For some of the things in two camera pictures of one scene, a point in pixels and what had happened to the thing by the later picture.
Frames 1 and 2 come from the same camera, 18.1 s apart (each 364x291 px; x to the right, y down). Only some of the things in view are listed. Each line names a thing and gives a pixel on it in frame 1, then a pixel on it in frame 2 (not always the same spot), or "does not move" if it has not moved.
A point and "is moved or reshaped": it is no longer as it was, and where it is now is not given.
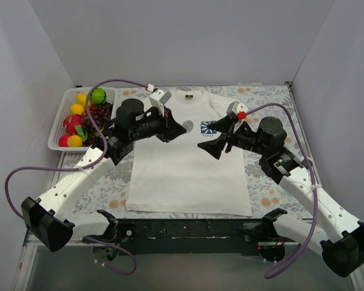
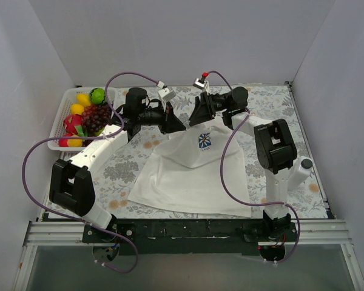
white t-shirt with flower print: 181,177 is moved or reshaped
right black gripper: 228,133 -> 205,105
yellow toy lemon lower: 77,109 does not move
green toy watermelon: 98,96 does not move
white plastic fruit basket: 69,97 does not move
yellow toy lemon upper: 81,99 does not move
